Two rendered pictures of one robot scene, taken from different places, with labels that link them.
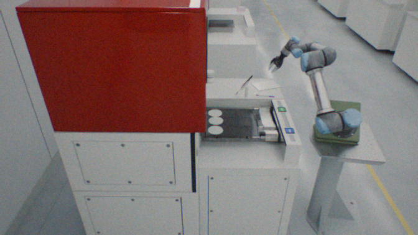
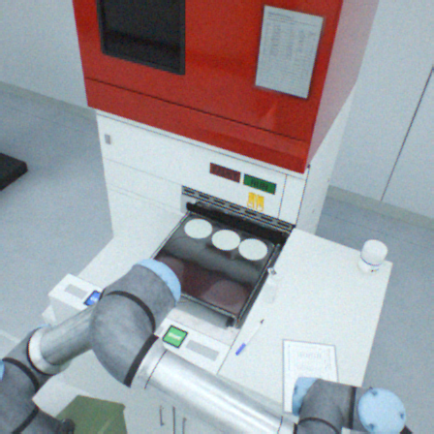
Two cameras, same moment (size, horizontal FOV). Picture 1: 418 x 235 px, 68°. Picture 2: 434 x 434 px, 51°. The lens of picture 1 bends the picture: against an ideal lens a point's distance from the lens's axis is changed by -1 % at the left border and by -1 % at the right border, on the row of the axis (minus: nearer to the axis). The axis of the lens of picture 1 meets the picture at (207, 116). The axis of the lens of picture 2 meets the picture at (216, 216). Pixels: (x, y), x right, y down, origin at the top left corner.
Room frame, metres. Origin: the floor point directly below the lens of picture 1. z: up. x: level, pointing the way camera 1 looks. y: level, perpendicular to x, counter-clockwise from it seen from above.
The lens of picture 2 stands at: (2.24, -1.13, 2.05)
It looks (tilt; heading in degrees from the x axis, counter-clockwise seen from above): 42 degrees down; 112
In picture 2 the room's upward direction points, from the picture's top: 4 degrees clockwise
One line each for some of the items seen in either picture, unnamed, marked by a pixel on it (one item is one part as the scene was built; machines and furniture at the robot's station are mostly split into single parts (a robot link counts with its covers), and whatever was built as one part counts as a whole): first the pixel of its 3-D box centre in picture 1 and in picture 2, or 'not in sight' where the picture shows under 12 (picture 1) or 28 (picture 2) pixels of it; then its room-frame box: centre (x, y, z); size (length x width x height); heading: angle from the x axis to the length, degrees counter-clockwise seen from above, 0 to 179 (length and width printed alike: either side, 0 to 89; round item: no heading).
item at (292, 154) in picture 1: (283, 128); (137, 333); (1.76, -0.52, 0.89); 0.55 x 0.09 x 0.14; 0
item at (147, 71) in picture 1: (139, 45); (238, 14); (1.64, 0.38, 1.52); 0.81 x 0.75 x 0.59; 0
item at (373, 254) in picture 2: (209, 76); (371, 258); (2.32, -0.01, 1.01); 0.07 x 0.07 x 0.10
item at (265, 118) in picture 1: (267, 124); (178, 324); (1.84, -0.42, 0.87); 0.36 x 0.08 x 0.03; 0
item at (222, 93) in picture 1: (240, 95); (311, 325); (2.21, -0.26, 0.89); 0.62 x 0.35 x 0.14; 90
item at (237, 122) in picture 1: (230, 121); (211, 259); (1.83, -0.16, 0.90); 0.34 x 0.34 x 0.01; 0
